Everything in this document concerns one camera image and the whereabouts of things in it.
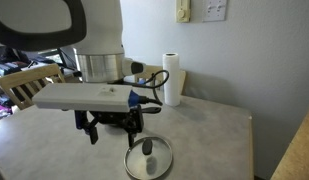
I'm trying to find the wooden countertop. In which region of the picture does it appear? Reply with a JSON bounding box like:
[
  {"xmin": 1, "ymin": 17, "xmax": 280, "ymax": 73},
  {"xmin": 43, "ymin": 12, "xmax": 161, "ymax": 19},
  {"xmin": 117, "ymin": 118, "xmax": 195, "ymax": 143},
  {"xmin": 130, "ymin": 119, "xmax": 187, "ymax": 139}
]
[{"xmin": 270, "ymin": 103, "xmax": 309, "ymax": 180}]

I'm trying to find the white paper towel roll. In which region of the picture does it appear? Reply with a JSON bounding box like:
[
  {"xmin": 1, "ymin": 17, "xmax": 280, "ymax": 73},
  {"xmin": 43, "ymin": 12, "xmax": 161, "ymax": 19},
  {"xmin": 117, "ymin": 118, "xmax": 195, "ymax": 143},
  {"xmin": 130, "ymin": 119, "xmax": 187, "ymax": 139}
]
[{"xmin": 162, "ymin": 52, "xmax": 182, "ymax": 108}]

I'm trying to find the beige wall thermostat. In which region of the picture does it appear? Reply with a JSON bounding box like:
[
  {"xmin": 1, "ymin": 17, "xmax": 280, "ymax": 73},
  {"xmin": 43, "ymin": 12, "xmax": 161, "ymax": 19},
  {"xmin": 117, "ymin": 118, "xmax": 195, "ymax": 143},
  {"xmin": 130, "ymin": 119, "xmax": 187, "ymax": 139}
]
[{"xmin": 175, "ymin": 0, "xmax": 192, "ymax": 24}]

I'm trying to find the black bag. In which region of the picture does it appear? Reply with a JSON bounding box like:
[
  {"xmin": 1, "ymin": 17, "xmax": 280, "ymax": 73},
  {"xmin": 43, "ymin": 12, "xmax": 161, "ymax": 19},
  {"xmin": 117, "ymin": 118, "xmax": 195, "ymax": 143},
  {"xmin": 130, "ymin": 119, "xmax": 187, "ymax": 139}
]
[{"xmin": 0, "ymin": 45, "xmax": 21, "ymax": 64}]

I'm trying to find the purple cloth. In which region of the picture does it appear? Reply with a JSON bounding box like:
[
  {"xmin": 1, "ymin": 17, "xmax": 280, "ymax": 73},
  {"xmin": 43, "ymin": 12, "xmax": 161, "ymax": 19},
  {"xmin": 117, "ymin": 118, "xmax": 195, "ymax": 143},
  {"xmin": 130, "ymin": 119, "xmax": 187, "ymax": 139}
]
[{"xmin": 0, "ymin": 103, "xmax": 12, "ymax": 122}]

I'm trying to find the black cable with blue plug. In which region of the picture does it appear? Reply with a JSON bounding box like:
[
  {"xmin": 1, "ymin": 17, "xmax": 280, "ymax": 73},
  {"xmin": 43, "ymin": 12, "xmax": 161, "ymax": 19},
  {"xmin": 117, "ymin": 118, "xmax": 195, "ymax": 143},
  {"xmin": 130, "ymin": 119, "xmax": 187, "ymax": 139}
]
[{"xmin": 127, "ymin": 69, "xmax": 171, "ymax": 108}]

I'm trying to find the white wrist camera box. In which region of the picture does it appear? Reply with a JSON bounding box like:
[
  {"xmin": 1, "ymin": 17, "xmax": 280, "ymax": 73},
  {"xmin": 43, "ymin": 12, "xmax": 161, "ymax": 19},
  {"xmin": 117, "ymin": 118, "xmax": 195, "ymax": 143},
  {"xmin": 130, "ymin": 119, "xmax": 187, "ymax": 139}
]
[{"xmin": 32, "ymin": 82, "xmax": 133, "ymax": 113}]

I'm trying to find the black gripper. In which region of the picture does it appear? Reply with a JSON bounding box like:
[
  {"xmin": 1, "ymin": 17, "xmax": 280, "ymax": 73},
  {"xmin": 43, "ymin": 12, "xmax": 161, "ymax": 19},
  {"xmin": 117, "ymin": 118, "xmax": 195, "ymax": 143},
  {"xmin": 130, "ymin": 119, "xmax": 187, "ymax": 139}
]
[{"xmin": 74, "ymin": 105, "xmax": 145, "ymax": 148}]

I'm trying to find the white light switch plate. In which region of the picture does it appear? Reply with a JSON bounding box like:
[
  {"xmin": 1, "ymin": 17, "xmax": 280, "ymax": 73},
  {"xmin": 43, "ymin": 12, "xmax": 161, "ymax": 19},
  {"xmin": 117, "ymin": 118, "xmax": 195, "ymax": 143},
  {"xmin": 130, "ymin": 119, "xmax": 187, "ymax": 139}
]
[{"xmin": 202, "ymin": 0, "xmax": 228, "ymax": 23}]

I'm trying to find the light wooden chair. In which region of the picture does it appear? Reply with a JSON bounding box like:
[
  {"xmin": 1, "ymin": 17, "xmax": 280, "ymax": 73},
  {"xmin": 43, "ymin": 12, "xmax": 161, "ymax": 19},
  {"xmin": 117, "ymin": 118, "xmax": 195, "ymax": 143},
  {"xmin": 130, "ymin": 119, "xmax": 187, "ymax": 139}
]
[
  {"xmin": 133, "ymin": 64, "xmax": 188, "ymax": 96},
  {"xmin": 0, "ymin": 63, "xmax": 67, "ymax": 111}
]

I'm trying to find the glass lid with black knob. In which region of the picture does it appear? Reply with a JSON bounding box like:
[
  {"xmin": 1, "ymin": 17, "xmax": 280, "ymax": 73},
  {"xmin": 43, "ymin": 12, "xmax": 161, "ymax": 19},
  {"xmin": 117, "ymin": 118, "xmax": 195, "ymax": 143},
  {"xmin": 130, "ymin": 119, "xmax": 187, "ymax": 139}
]
[{"xmin": 123, "ymin": 135, "xmax": 174, "ymax": 180}]

